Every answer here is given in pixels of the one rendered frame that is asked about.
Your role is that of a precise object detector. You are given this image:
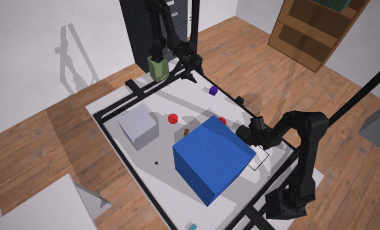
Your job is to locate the purple cube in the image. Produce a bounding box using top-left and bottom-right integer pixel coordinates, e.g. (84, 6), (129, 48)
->
(209, 86), (218, 96)

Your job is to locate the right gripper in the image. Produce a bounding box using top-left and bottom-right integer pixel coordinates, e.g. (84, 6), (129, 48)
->
(180, 56), (204, 83)

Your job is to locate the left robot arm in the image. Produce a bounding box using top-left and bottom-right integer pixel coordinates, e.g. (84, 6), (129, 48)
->
(236, 110), (329, 213)

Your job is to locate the large blue box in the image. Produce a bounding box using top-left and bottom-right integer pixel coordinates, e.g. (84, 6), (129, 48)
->
(172, 115), (256, 207)

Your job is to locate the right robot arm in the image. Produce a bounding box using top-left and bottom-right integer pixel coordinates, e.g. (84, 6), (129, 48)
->
(143, 0), (201, 68)

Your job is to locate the dark red disk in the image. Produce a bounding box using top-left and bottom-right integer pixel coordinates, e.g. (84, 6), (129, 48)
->
(168, 114), (178, 124)
(218, 117), (226, 124)

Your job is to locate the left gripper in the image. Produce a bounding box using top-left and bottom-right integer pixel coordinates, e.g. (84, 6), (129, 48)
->
(244, 123), (257, 147)

